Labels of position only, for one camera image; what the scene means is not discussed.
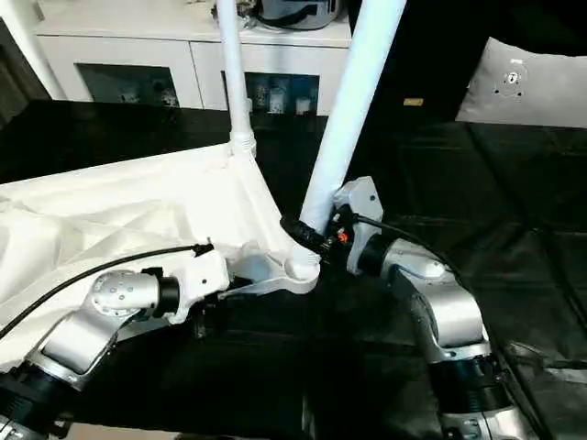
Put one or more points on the white sideboard with glass doors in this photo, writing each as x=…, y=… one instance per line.
x=137, y=50

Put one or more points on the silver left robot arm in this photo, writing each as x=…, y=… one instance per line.
x=119, y=289

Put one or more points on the white plastic table leg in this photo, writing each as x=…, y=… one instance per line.
x=353, y=91
x=234, y=69

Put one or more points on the white slanted pole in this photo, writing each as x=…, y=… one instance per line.
x=27, y=50

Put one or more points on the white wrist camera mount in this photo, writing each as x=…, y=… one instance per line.
x=202, y=275
x=362, y=197

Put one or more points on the black work mat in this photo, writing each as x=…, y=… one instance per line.
x=504, y=183

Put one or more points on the black cabinet with gold label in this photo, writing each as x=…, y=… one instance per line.
x=413, y=55

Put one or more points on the round grey appliance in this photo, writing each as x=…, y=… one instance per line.
x=298, y=14

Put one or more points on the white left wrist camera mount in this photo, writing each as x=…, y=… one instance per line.
x=202, y=275

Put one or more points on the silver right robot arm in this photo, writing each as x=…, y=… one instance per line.
x=458, y=316

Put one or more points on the grey curtain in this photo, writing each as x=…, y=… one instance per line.
x=14, y=82

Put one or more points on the grey cushion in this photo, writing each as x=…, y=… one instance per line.
x=527, y=91

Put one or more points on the bag of black parts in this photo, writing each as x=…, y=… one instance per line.
x=248, y=18

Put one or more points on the white plastic table top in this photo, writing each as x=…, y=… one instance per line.
x=137, y=197

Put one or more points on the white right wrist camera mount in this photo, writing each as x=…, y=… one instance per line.
x=362, y=197

